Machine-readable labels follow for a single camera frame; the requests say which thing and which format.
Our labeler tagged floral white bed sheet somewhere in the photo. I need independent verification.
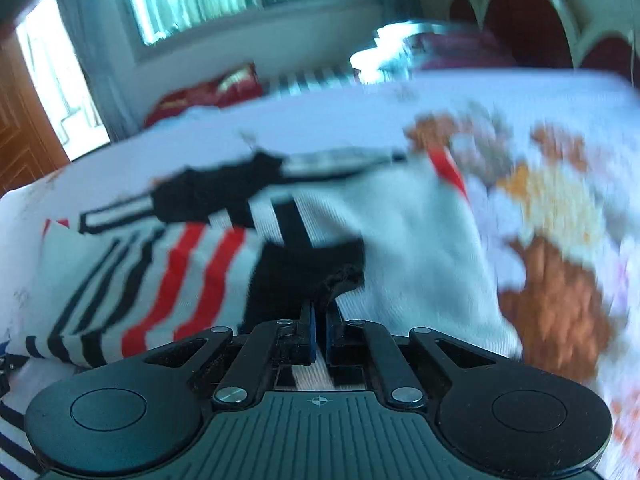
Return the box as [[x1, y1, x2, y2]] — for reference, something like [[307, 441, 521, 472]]
[[1, 70, 639, 479]]

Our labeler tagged striped cushion bench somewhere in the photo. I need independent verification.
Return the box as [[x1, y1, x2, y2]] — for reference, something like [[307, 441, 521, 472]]
[[259, 66, 359, 96]]

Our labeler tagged brown wooden door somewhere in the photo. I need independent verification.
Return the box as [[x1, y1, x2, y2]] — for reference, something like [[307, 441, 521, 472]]
[[0, 29, 70, 195]]

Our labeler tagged striped knit children's sweater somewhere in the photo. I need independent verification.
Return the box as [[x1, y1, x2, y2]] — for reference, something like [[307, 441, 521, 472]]
[[0, 146, 524, 480]]

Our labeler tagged folded maroon quilt pile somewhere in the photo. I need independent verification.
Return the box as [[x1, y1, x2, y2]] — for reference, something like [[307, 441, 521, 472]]
[[349, 21, 516, 84]]

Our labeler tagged red gold pillow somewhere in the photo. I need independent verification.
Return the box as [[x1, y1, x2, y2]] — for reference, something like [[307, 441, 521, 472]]
[[143, 62, 264, 128]]

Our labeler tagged grey curtain left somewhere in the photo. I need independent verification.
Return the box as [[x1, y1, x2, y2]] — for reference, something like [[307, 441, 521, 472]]
[[56, 0, 139, 143]]

